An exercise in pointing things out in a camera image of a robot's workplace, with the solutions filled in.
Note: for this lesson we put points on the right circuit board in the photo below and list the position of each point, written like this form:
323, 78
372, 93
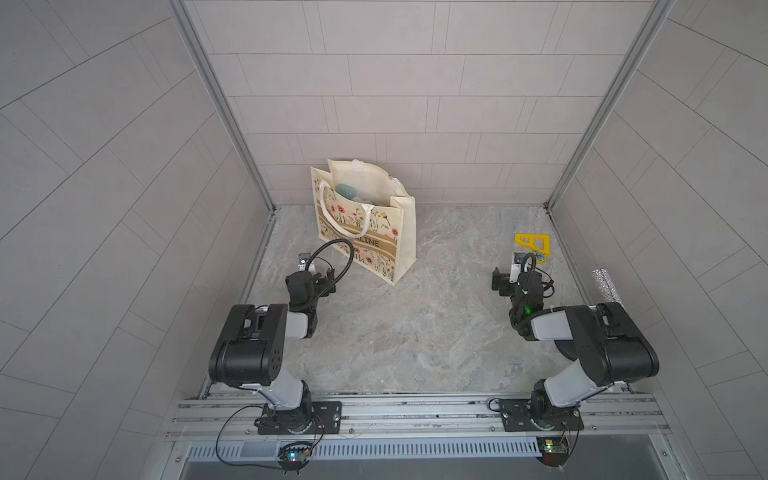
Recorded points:
554, 452

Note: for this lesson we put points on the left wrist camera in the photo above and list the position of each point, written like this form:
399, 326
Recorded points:
304, 262

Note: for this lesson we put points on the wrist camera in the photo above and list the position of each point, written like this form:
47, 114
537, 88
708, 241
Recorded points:
523, 265
304, 262

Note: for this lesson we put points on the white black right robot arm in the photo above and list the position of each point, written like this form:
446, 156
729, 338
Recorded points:
602, 342

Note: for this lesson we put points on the glittery silver microphone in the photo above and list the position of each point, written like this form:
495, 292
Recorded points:
606, 286

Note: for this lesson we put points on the aluminium mounting rail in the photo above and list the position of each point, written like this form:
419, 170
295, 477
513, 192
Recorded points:
410, 416

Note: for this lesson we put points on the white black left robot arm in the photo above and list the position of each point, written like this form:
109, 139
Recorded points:
249, 352

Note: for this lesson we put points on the left circuit board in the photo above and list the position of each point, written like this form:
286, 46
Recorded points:
295, 456

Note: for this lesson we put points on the light teal pencil case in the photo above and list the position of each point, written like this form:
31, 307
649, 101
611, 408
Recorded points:
348, 192

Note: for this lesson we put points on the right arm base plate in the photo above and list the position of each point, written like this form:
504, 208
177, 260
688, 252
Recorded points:
521, 415

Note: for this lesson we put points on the yellow triangular wooden toy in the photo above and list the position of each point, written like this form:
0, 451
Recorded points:
539, 244

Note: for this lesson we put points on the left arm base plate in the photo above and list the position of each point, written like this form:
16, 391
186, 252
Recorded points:
321, 417

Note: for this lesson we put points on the circuit board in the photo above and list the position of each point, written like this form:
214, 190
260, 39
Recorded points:
554, 452
295, 456

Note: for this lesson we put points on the floral canvas tote bag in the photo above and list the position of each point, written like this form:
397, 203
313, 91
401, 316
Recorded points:
380, 231

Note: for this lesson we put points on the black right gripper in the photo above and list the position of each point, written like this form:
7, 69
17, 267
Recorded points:
505, 282

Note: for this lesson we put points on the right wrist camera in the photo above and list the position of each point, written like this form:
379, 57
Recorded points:
523, 265

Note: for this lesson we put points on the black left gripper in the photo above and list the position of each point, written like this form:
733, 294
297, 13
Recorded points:
321, 284

